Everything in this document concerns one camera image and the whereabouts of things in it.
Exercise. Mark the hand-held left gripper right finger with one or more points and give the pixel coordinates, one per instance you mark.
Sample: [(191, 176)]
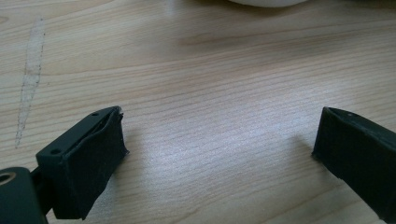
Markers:
[(358, 155)]

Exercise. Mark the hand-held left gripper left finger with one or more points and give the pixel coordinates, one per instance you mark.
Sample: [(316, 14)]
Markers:
[(84, 161)]

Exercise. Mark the black and white panda plush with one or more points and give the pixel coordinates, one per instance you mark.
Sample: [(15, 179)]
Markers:
[(267, 2)]

